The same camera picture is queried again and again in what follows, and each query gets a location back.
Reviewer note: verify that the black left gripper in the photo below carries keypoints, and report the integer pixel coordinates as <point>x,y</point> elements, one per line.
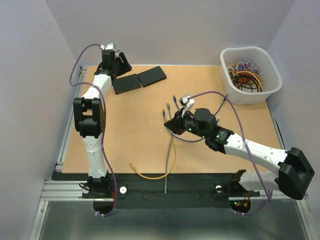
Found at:
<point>126,66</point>

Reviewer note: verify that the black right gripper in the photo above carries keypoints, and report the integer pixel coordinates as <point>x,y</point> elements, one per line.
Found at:
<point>175,124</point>

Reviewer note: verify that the black network switch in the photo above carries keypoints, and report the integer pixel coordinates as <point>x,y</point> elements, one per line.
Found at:
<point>126,84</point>
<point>151,76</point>

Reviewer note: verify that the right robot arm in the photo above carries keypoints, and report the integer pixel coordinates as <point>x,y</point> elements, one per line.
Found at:
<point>288,171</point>

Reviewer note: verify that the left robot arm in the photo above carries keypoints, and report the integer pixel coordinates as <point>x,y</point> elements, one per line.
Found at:
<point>90,119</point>

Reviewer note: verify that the white plastic bin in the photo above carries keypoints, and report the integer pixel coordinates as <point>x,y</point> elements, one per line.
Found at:
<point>249,75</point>

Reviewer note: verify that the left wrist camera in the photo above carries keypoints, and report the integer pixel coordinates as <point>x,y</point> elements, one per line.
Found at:
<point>110,46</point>

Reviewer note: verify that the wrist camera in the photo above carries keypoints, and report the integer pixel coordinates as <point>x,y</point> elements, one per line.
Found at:
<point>187,103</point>
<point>110,46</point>

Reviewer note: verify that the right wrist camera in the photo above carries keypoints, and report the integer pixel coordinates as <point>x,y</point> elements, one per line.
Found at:
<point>187,103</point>

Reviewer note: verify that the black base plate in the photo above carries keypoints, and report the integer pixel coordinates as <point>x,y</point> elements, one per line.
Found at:
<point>177,190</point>

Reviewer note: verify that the aluminium rail frame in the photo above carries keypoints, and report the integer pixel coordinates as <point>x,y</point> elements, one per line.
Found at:
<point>163,146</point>

